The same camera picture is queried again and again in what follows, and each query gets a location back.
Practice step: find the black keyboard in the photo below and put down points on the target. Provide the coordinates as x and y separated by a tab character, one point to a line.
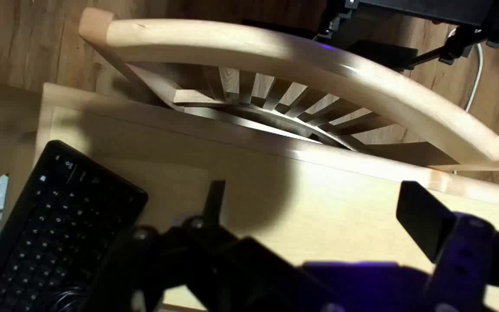
53	231

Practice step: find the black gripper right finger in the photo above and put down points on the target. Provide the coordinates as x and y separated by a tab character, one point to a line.
429	219

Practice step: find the light wooden chair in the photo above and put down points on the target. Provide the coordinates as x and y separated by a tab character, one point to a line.
320	63

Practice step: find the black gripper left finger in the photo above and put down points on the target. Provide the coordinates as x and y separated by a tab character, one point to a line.
216	202

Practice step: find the black stand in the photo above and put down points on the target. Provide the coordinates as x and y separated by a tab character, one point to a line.
424	11

